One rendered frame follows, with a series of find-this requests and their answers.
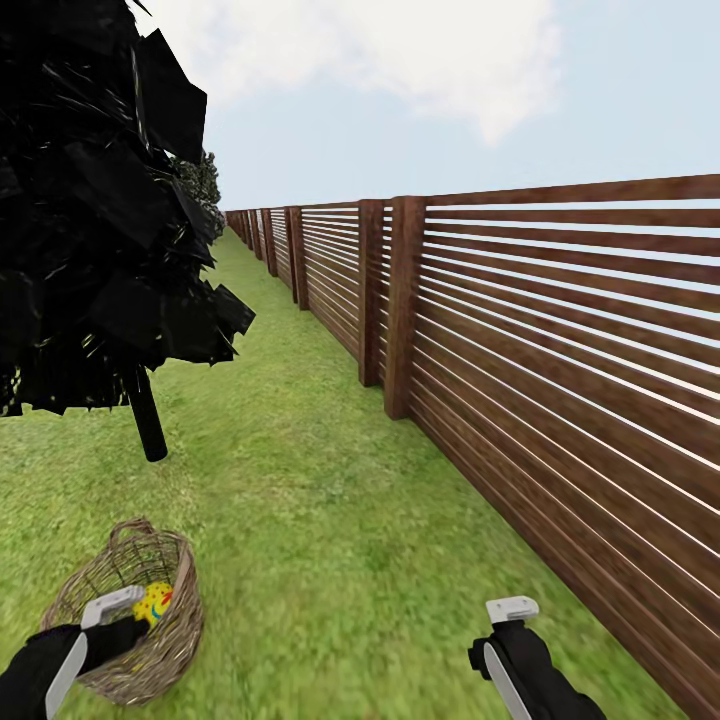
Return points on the bush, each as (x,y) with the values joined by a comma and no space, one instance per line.
(220,218)

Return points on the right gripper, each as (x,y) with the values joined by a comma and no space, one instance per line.
(476,656)

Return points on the wicker basket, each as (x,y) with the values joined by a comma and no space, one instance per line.
(163,656)

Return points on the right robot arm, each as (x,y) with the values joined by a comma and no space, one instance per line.
(518,662)

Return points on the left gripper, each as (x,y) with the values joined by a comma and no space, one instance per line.
(117,637)

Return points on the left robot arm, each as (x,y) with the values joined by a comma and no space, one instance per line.
(41,674)

